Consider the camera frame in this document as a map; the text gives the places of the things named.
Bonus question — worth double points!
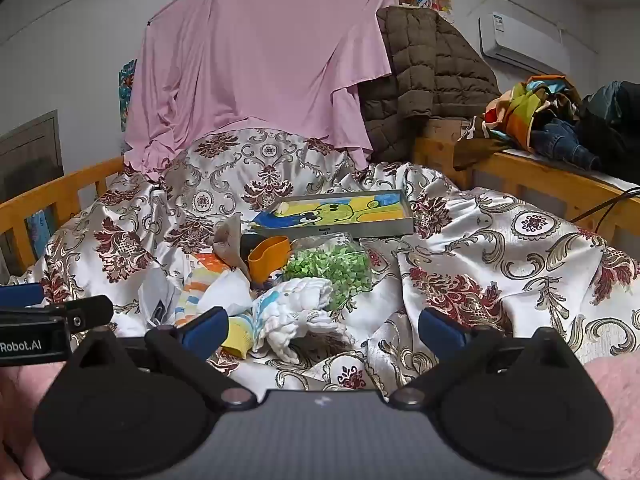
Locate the yellow sock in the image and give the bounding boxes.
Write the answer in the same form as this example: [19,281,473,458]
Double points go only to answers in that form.
[220,312,257,359]

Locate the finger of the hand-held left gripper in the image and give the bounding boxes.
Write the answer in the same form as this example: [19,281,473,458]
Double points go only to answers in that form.
[0,283,45,307]
[0,295,115,332]

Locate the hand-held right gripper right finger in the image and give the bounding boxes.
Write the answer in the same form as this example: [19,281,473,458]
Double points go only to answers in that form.
[390,308,581,408]

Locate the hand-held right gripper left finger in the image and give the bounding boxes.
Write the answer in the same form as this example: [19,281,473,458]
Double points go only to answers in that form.
[70,306,258,408]

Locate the clear bag of green stars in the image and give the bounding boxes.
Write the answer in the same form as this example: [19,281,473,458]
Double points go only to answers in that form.
[282,232,373,313]

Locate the white plastic bag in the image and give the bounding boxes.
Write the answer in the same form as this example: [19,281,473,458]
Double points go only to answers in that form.
[137,265,186,333]

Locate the floral satin blanket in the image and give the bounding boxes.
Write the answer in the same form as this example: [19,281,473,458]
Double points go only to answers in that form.
[10,127,640,392]

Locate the brown quilted jacket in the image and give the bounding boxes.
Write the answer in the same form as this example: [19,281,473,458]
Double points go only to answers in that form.
[357,6,503,163]

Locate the grey wall panel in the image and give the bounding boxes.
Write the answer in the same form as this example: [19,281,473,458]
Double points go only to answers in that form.
[0,110,64,202]

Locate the teal wall poster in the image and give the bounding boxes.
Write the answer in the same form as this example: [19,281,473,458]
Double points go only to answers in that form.
[119,59,139,133]

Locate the grey tray with cartoon print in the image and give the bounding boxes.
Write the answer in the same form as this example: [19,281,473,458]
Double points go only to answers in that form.
[248,189,416,238]

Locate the striped sock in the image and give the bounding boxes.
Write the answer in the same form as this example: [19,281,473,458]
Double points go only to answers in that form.
[175,265,236,328]

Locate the white quilted cloth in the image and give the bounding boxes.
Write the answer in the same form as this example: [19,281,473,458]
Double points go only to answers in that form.
[250,277,351,366]

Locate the brown printed cloth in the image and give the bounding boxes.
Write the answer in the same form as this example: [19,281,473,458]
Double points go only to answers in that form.
[452,115,513,171]

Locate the dark clothes pile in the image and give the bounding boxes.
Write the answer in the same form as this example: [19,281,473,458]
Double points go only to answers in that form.
[575,80,640,186]

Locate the pink bed sheet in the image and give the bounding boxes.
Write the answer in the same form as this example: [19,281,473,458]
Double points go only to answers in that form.
[122,0,398,173]

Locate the cardboard box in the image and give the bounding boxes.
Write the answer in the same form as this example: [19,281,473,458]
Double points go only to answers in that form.
[425,117,476,143]

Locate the orange white packet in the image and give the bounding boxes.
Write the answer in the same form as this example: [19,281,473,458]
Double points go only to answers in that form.
[184,252,228,273]

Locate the wooden bed frame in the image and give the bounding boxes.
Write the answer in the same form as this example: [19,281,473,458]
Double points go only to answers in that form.
[0,135,640,281]

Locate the colourful patchwork cloth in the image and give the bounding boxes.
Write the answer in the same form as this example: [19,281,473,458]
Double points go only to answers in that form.
[482,75,583,153]

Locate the white air conditioner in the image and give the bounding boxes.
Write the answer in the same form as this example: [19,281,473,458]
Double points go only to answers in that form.
[479,10,571,76]

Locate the blue jeans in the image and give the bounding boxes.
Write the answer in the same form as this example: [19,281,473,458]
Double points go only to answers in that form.
[530,117,603,171]

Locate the orange fabric band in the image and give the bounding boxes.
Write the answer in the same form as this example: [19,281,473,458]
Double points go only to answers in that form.
[247,236,292,285]

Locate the black cable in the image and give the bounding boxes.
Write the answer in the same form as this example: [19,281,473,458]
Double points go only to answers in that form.
[570,187,640,224]

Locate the beige burlap bag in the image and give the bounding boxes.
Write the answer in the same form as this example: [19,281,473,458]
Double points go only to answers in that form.
[212,214,251,281]

